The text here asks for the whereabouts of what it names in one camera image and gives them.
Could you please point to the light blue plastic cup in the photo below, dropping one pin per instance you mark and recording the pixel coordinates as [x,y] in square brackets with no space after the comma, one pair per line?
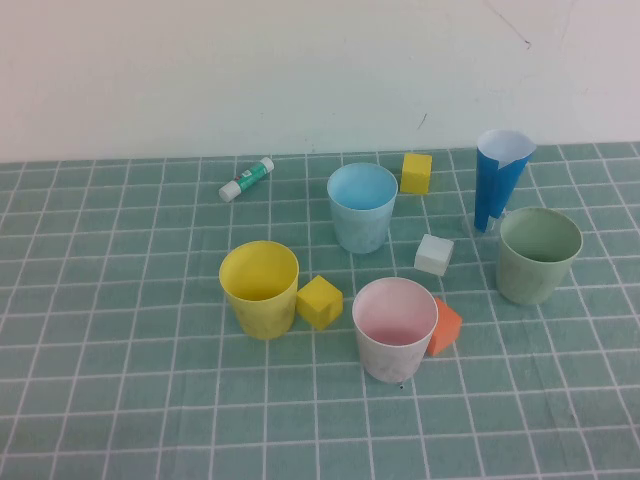
[362,235]

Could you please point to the pink plastic cup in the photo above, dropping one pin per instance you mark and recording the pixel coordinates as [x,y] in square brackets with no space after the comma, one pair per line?
[390,360]

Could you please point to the orange foam cube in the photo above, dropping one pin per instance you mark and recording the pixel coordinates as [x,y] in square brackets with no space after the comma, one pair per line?
[446,327]

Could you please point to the green checked tablecloth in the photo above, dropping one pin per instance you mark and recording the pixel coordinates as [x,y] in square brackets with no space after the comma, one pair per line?
[150,400]

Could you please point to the green white glue stick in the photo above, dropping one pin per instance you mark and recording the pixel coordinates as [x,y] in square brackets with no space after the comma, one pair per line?
[245,180]

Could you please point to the yellow foam cube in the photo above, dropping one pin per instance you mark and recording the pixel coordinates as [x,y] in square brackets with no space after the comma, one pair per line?
[317,305]
[415,175]

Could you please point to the pale green plastic cup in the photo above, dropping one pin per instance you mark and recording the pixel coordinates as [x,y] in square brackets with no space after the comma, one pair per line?
[530,285]

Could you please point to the blue paper cone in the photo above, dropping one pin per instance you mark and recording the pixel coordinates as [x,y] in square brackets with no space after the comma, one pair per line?
[492,190]

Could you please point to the yellow plastic cup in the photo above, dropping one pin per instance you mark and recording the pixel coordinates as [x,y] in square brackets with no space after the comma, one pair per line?
[260,320]

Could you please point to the white foam cube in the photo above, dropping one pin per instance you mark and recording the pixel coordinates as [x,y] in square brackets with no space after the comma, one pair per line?
[432,255]

